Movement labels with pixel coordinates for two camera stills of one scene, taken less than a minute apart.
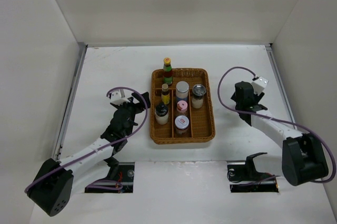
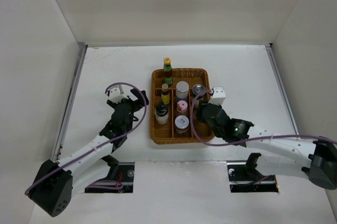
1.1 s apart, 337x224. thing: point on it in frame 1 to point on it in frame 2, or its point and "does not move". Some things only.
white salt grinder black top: (161, 113) does not move
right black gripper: (258, 98) to (202, 108)
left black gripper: (138, 109) does not move
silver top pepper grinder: (198, 91) does not move
